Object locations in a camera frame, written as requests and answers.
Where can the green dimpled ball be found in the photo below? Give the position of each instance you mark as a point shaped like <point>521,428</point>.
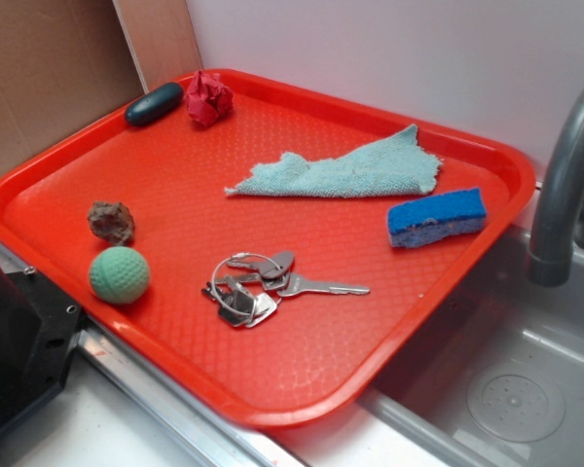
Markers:
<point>119,275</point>

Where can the brown grey rock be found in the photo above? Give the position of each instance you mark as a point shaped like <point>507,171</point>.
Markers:
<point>111,222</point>

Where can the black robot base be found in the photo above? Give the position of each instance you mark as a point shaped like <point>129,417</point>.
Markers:
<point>39,329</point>

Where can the red plastic tray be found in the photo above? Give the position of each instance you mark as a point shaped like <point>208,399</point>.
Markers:
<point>318,351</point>

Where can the silver key bunch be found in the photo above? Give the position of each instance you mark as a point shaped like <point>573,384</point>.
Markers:
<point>249,287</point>

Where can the light teal cloth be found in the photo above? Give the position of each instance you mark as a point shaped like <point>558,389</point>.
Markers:
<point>393,166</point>

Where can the blue sponge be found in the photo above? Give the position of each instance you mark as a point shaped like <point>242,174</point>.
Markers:
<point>423,221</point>

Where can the crumpled red paper ball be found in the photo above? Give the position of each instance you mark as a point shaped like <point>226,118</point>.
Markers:
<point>207,99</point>

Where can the dark teal oval case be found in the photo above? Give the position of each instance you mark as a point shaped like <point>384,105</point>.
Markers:
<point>154,105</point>

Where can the grey faucet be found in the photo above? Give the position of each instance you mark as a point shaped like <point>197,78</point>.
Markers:
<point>558,224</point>

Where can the grey sink basin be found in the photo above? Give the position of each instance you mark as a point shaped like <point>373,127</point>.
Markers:
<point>495,376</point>

